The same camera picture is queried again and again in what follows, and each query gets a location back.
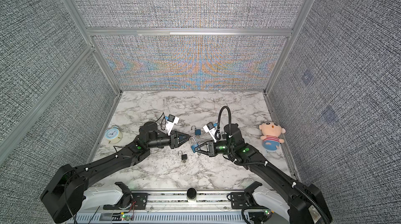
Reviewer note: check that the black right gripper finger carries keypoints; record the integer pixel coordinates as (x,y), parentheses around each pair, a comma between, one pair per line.
(203,147)
(201,152)

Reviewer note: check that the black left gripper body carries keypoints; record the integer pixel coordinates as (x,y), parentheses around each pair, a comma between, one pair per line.
(173,143)

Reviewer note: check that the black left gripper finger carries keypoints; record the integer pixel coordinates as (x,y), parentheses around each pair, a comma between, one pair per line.
(180,142)
(182,135)

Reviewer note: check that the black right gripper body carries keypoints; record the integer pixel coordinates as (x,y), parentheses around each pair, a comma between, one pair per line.
(213,149)

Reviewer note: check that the blue padlock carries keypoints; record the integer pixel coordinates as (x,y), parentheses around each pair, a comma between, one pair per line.
(196,131)
(193,144)

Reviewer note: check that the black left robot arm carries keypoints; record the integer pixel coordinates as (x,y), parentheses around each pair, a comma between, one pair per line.
(64,195)

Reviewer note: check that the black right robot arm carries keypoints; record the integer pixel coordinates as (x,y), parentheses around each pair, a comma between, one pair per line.
(296,202)

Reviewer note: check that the small black padlock front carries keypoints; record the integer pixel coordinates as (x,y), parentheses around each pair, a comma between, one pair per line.
(183,156)

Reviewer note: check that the small blue alarm clock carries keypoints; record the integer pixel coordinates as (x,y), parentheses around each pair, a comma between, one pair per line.
(113,135)

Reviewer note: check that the pink plush doll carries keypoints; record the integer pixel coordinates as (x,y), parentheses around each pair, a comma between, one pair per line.
(270,138)

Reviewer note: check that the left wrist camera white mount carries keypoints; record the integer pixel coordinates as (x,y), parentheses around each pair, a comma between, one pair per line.
(171,120)

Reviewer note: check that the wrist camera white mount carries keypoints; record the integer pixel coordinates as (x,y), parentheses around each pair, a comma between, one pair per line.
(211,128)
(171,120)

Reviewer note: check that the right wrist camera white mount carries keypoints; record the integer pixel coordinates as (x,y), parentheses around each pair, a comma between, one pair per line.
(211,128)

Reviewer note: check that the black knob on rail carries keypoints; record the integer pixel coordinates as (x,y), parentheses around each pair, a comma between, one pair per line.
(191,195)

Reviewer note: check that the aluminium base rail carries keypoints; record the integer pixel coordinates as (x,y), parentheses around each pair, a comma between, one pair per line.
(110,195)

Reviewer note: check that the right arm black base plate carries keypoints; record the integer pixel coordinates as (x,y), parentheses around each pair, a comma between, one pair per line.
(241,200)

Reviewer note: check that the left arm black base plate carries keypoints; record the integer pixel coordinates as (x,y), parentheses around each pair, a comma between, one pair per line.
(136,201)

